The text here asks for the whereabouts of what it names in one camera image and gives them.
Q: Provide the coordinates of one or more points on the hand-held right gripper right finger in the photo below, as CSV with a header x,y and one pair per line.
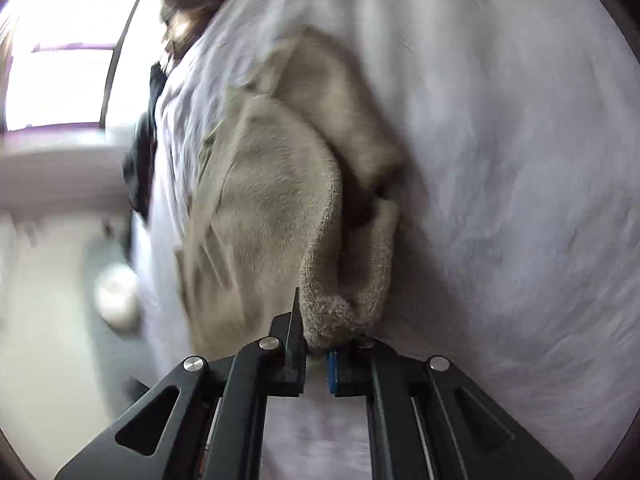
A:
x,y
332,372

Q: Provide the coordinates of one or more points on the window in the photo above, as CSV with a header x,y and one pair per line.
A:
x,y
60,60

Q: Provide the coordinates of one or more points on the lilac embossed quilt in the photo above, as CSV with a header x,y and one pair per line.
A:
x,y
500,160

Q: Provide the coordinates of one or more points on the cream striped garment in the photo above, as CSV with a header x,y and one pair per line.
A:
x,y
187,10

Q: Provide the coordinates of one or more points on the white round cushion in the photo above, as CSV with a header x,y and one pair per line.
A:
x,y
117,297

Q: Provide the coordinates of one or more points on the black jacket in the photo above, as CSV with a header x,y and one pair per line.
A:
x,y
142,160

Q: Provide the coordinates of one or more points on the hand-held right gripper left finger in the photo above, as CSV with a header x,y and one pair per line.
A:
x,y
295,355

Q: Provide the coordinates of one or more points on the brown knit sweater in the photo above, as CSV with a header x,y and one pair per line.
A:
x,y
270,200

